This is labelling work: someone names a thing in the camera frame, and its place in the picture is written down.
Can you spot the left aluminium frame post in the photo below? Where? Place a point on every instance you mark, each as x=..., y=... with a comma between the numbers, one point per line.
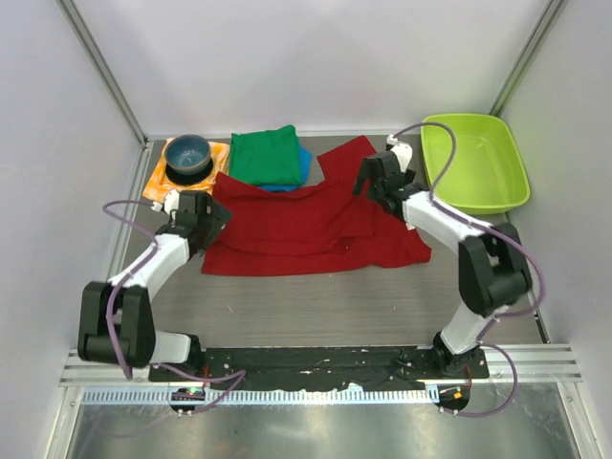
x=90, y=47

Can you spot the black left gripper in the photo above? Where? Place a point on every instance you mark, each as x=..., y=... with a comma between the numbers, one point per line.
x=219, y=218

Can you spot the right aluminium frame post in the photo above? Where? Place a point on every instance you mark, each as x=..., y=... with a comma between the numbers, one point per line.
x=544, y=24

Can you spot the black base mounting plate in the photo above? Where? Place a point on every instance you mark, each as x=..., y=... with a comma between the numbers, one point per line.
x=322, y=369

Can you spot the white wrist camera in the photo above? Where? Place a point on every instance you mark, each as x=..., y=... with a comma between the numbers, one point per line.
x=402, y=150
x=170, y=203

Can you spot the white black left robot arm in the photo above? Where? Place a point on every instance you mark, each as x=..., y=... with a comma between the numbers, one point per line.
x=116, y=324

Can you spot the white slotted cable duct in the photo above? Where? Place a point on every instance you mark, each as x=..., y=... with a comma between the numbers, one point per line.
x=175, y=395

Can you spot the aluminium frame post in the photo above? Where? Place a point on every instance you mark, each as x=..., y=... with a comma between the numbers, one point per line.
x=90, y=47
x=544, y=24

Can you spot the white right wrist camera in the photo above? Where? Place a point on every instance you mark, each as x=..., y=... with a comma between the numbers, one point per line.
x=402, y=150

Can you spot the orange checkered cloth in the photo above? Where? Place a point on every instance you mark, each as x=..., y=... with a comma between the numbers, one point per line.
x=158, y=185

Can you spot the lime green plastic tub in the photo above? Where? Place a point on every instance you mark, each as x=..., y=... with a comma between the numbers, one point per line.
x=487, y=175

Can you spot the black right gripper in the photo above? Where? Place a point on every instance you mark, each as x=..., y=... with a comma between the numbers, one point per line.
x=364, y=173

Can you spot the green folded t-shirt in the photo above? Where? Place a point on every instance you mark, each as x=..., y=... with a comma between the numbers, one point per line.
x=266, y=158

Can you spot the blue ceramic bowl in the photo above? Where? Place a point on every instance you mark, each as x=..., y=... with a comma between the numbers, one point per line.
x=188, y=154

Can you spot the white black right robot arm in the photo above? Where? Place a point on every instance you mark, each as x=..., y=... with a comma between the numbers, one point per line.
x=493, y=273

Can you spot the black saucer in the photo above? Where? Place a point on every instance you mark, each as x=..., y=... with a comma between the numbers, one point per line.
x=182, y=178

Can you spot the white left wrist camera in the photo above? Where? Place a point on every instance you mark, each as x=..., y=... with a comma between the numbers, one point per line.
x=170, y=203

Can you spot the blue folded t-shirt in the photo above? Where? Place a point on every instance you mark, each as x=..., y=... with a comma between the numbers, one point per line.
x=304, y=161

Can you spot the red t-shirt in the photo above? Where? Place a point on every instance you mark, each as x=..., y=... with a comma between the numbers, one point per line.
x=324, y=228

